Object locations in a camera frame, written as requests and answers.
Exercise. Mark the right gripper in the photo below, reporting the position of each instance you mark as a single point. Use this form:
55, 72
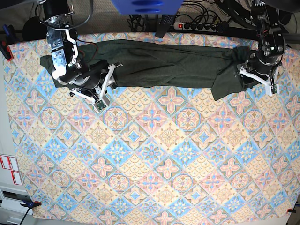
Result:
82, 77

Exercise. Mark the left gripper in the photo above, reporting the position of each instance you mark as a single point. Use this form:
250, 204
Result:
259, 69

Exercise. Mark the green long-sleeve T-shirt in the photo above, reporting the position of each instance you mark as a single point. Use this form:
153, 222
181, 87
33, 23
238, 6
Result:
186, 66

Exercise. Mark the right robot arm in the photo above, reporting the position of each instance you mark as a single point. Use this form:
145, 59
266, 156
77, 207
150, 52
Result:
61, 36

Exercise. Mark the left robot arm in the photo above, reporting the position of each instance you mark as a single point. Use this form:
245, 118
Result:
265, 19

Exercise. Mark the black round stool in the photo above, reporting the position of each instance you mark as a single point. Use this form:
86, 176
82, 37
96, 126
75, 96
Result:
33, 30

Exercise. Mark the colourful patterned tablecloth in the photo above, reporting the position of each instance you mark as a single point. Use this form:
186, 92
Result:
161, 156

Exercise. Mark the blue clamp top left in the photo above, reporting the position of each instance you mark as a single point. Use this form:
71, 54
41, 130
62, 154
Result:
4, 45

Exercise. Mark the blue clamp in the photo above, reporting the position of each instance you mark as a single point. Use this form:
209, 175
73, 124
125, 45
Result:
4, 45
29, 205

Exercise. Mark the white power strip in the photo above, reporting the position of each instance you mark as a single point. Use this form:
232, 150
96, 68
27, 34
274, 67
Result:
194, 26

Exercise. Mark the red white labels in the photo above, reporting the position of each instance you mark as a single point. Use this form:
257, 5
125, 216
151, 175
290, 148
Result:
10, 164

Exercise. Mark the black remote control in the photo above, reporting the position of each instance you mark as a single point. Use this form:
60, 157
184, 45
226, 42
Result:
165, 24

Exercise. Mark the blue clamp bottom left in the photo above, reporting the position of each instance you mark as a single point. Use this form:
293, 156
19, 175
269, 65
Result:
29, 205

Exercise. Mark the orange clamp bottom right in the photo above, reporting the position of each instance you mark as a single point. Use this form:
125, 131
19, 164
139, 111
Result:
292, 211

